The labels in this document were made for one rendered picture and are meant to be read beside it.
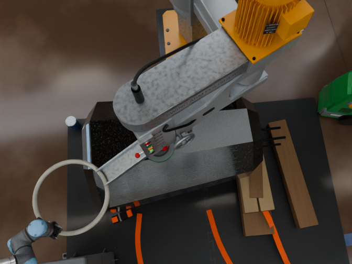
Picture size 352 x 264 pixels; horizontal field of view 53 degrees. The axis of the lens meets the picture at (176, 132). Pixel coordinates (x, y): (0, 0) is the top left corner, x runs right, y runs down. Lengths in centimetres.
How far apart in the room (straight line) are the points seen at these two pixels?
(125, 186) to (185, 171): 44
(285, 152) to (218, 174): 91
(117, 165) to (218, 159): 70
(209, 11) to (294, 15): 69
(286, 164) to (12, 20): 321
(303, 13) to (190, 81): 54
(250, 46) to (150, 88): 50
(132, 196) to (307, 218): 150
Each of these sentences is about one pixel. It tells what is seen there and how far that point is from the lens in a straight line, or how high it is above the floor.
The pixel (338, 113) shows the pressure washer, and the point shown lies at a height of 15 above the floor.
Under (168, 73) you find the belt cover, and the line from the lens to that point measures 165.
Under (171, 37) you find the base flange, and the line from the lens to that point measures 287.
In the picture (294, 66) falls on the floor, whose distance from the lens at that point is 374.
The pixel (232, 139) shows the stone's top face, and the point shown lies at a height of 87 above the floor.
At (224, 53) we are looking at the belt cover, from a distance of 170.
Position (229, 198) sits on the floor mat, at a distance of 324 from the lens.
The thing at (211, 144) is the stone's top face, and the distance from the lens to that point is 243.
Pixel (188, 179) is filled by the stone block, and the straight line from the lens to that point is 254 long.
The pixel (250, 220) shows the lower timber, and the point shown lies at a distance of 311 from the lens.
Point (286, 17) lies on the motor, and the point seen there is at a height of 200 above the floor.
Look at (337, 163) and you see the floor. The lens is 353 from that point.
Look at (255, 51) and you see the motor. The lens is 170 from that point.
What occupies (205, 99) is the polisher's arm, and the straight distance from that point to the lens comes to 190.
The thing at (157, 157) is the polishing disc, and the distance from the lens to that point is 239.
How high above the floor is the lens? 322
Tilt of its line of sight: 73 degrees down
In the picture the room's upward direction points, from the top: 10 degrees counter-clockwise
